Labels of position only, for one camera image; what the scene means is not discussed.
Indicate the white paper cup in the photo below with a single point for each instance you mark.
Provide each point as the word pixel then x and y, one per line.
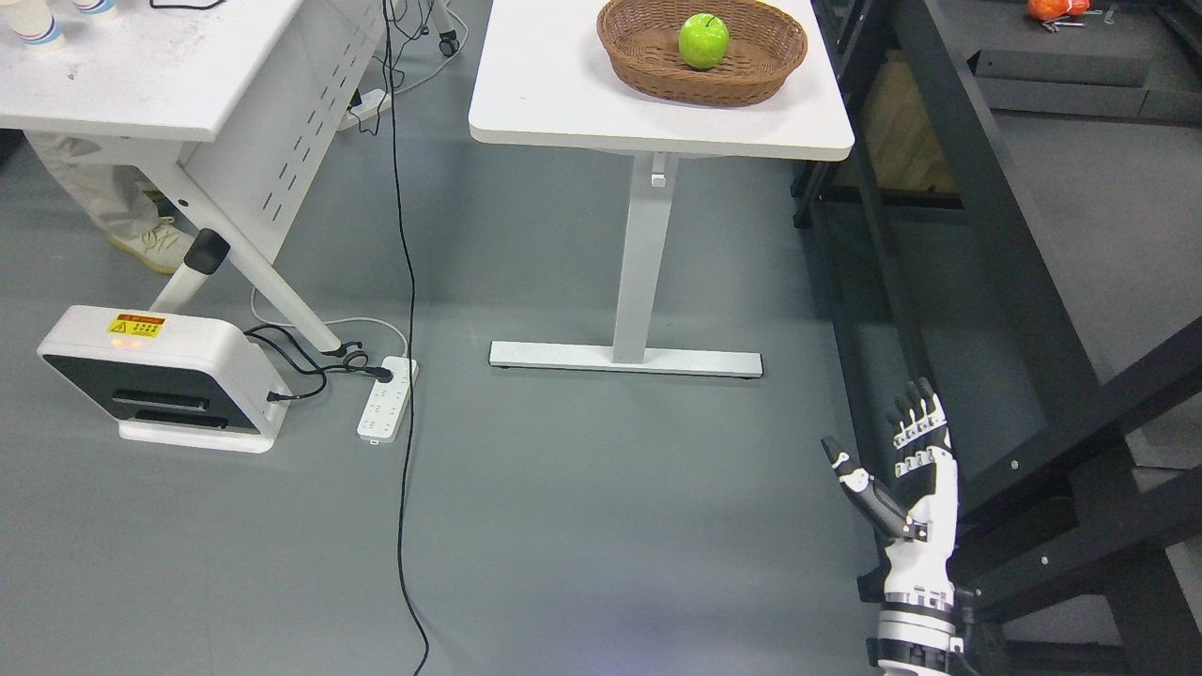
pixel 34 24

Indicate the white black floor device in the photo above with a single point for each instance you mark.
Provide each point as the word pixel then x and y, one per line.
pixel 170 378

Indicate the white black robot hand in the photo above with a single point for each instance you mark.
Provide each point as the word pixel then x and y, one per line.
pixel 915 507

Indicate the person leg beige trousers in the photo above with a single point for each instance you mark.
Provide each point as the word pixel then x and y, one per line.
pixel 109 194

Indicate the beige sneaker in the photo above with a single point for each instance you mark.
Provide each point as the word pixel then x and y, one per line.
pixel 162 249

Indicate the black metal shelf rack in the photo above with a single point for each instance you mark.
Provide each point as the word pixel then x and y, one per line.
pixel 1028 239

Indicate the white folding table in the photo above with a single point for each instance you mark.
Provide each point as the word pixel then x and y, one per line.
pixel 228 111

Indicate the orange fruit on shelf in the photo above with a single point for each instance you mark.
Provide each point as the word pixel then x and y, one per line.
pixel 1052 10

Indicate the green apple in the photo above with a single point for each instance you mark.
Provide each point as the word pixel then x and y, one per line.
pixel 703 40

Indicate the white standing desk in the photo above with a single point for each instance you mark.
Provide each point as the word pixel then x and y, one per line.
pixel 544 80

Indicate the white power strip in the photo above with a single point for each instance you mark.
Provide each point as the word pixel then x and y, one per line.
pixel 386 404
pixel 365 107

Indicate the brown wicker basket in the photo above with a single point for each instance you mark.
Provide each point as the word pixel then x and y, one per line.
pixel 641 39

